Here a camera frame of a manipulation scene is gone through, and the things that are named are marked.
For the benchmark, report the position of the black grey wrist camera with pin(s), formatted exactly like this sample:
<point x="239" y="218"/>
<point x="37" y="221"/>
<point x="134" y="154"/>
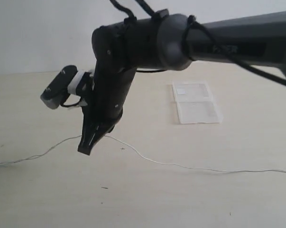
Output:
<point x="69" y="81"/>

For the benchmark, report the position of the clear plastic open case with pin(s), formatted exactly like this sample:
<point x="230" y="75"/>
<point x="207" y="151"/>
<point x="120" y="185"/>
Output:
<point x="195" y="103"/>

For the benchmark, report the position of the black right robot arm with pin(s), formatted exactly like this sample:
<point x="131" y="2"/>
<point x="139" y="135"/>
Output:
<point x="173" y="42"/>

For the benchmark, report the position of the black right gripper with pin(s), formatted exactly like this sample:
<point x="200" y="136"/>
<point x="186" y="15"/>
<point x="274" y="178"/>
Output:
<point x="112" y="79"/>

